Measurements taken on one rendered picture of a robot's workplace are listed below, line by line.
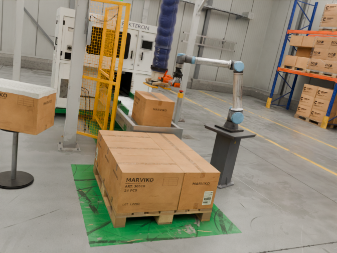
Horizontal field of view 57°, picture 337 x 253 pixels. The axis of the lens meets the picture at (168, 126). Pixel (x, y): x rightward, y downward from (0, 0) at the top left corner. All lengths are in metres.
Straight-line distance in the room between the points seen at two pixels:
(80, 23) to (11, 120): 1.70
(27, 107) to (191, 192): 1.73
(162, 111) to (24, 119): 1.73
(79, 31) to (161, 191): 2.40
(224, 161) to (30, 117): 2.34
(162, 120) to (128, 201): 1.57
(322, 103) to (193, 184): 8.67
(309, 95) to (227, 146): 7.92
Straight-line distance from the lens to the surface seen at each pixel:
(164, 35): 4.16
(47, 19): 12.41
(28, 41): 12.42
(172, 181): 2.91
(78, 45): 4.34
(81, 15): 4.34
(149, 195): 2.89
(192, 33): 7.15
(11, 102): 3.21
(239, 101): 3.80
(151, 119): 4.06
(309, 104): 11.63
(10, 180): 3.63
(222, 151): 4.05
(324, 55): 11.49
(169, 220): 3.12
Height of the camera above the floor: 1.64
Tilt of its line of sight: 14 degrees down
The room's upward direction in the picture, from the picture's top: 10 degrees clockwise
